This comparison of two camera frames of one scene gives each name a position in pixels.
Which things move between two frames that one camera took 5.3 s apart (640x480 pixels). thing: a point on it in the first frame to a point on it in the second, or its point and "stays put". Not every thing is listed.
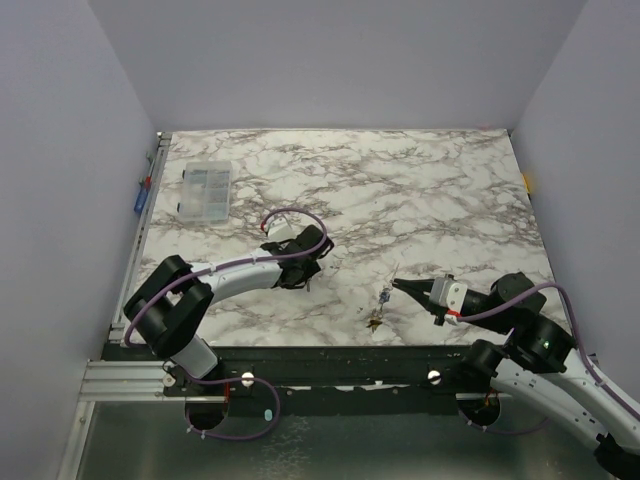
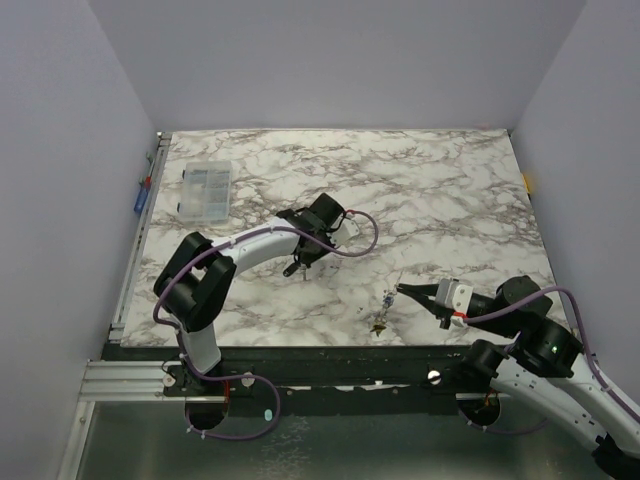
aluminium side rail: [161, 149] stays put
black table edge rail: [322, 373] stays put
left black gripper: [312, 269] to [307, 260]
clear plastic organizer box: [205, 192] stays put
